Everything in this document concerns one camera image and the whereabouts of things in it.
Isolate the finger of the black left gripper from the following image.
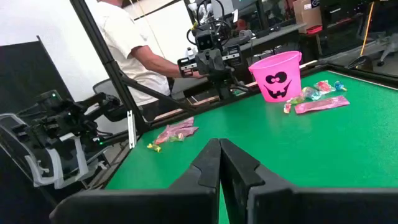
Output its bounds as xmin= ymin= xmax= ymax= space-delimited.
xmin=223 ymin=44 xmax=243 ymax=67
xmin=177 ymin=57 xmax=197 ymax=78

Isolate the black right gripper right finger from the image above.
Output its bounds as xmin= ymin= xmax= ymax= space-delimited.
xmin=220 ymin=139 xmax=398 ymax=224

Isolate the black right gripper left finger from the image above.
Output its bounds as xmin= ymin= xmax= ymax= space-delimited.
xmin=49 ymin=138 xmax=222 ymax=224

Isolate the long pink candy wrapper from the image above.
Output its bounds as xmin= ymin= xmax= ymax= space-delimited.
xmin=294 ymin=95 xmax=351 ymax=115

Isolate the pink halloween face bucket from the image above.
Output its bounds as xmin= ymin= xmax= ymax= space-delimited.
xmin=248 ymin=50 xmax=303 ymax=103

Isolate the green candy clear wrapper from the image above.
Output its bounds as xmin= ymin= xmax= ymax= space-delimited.
xmin=287 ymin=95 xmax=305 ymax=105

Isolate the teal candy clear wrapper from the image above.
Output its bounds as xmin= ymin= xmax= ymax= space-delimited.
xmin=300 ymin=86 xmax=323 ymax=101

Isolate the small blue candy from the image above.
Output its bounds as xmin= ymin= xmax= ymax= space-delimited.
xmin=333 ymin=80 xmax=348 ymax=92

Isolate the grey desk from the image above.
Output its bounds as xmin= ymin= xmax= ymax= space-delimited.
xmin=239 ymin=22 xmax=308 ymax=63

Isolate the green table mat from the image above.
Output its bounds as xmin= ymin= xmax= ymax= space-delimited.
xmin=105 ymin=70 xmax=398 ymax=224

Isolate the person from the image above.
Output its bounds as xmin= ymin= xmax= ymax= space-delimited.
xmin=93 ymin=0 xmax=206 ymax=124

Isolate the grey office chair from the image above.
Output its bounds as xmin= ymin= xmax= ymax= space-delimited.
xmin=92 ymin=77 xmax=125 ymax=103

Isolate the brown cardboard box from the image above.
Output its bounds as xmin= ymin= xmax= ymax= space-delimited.
xmin=292 ymin=0 xmax=323 ymax=34

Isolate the yellow pole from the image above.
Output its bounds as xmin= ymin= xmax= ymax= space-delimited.
xmin=359 ymin=1 xmax=376 ymax=57

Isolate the grey swivel chair base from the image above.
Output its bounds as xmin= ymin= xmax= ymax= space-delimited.
xmin=374 ymin=32 xmax=398 ymax=68

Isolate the black partition panel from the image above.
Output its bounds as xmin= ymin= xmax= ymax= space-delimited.
xmin=0 ymin=35 xmax=74 ymax=125

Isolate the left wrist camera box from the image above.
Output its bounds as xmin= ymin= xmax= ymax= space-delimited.
xmin=195 ymin=29 xmax=216 ymax=52

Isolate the silver metal bracket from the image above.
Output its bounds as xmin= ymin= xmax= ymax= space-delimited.
xmin=126 ymin=110 xmax=137 ymax=149

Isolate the black aluminium rig frame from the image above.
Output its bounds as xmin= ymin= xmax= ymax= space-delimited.
xmin=68 ymin=0 xmax=398 ymax=190

